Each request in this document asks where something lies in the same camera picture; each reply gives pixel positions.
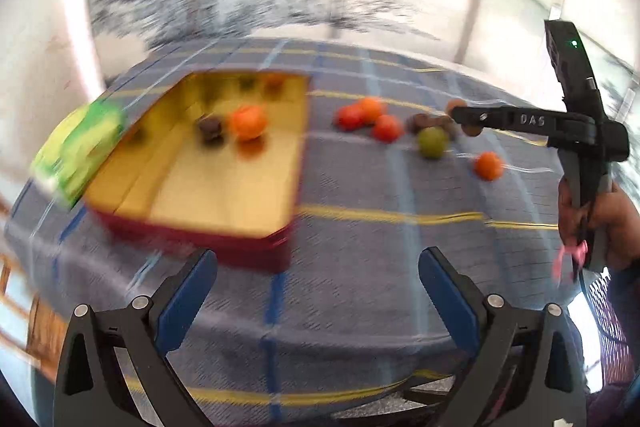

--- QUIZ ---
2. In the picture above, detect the orange mandarin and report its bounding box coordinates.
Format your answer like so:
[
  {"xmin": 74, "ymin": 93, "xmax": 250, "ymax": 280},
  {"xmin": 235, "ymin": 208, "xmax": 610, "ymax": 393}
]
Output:
[
  {"xmin": 357, "ymin": 96, "xmax": 386, "ymax": 126},
  {"xmin": 473, "ymin": 150, "xmax": 504, "ymax": 182},
  {"xmin": 229, "ymin": 105, "xmax": 268, "ymax": 142}
]

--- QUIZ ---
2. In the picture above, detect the brown longan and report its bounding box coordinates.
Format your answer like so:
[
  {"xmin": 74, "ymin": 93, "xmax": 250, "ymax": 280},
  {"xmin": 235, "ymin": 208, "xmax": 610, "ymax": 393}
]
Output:
[
  {"xmin": 461, "ymin": 124, "xmax": 483, "ymax": 138},
  {"xmin": 446, "ymin": 98, "xmax": 468, "ymax": 116}
]

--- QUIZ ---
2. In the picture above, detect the green lime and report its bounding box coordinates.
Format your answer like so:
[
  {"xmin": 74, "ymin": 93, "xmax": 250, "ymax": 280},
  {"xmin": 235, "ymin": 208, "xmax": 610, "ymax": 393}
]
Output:
[{"xmin": 416, "ymin": 127, "xmax": 449, "ymax": 160}]

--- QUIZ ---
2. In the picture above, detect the red tomato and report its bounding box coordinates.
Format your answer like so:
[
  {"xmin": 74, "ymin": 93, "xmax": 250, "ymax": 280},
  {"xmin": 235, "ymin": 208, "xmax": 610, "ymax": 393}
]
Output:
[
  {"xmin": 371, "ymin": 114, "xmax": 404, "ymax": 143},
  {"xmin": 333, "ymin": 104, "xmax": 364, "ymax": 132}
]

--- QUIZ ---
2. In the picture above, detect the purple sleeve forearm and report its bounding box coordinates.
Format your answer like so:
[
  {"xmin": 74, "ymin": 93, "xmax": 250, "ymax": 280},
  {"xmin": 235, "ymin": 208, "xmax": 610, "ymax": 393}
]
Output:
[{"xmin": 587, "ymin": 260, "xmax": 639, "ymax": 426}]

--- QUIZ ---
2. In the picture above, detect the person's right hand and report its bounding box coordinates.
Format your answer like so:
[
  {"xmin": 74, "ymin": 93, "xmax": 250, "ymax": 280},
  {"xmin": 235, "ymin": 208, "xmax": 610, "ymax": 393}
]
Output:
[{"xmin": 558, "ymin": 178, "xmax": 639, "ymax": 272}]

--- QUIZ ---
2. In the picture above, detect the wooden chair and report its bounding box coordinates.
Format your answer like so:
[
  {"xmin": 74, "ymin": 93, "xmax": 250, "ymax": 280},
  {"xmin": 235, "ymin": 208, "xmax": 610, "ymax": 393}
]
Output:
[{"xmin": 1, "ymin": 202, "xmax": 67, "ymax": 383}]

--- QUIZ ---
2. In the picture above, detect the pink ribbon tag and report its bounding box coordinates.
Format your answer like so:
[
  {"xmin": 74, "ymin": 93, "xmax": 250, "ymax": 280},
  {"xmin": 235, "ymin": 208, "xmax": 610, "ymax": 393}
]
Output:
[{"xmin": 552, "ymin": 241, "xmax": 588, "ymax": 283}]

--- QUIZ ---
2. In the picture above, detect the blue plaid tablecloth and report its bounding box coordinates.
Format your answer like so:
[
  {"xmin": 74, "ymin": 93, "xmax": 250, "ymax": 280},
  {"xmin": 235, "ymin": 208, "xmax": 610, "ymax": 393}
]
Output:
[{"xmin": 3, "ymin": 37, "xmax": 582, "ymax": 425}]

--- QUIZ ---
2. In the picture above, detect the green tissue pack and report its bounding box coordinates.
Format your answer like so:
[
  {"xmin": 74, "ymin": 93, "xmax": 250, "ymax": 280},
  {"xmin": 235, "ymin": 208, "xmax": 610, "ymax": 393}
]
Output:
[{"xmin": 30, "ymin": 100, "xmax": 126, "ymax": 208}]

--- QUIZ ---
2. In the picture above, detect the red gold metal tin box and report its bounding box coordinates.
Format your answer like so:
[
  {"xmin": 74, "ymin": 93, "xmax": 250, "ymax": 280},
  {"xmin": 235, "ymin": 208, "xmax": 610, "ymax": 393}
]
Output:
[{"xmin": 84, "ymin": 69, "xmax": 311, "ymax": 273}]

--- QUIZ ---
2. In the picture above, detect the dark brown mangosteen in tin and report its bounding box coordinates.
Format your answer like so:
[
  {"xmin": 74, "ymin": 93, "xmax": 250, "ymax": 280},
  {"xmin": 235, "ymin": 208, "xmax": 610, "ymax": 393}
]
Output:
[{"xmin": 196, "ymin": 115, "xmax": 224, "ymax": 144}]

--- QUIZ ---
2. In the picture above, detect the orange mandarin in tin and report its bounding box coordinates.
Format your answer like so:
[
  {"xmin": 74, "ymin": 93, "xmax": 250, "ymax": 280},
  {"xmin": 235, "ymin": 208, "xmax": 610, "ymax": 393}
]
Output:
[{"xmin": 229, "ymin": 105, "xmax": 268, "ymax": 142}]

